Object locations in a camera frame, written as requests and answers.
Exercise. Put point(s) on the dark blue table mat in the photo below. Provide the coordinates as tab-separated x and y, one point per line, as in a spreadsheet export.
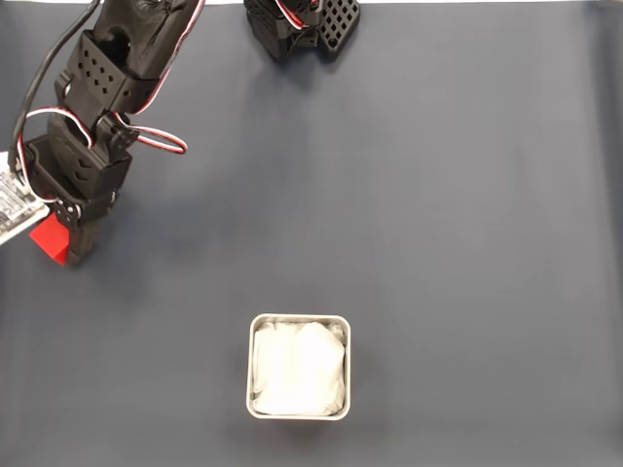
438	219

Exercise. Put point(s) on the wrist camera board white mount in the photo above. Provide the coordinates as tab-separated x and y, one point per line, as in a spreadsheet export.
14	209

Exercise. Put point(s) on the beige square box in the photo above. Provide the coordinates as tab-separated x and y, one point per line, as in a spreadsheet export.
249	370

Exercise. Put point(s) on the white cloth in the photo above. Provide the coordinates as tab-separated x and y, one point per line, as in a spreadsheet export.
297	370

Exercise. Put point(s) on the red cube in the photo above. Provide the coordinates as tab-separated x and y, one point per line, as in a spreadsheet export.
48	240

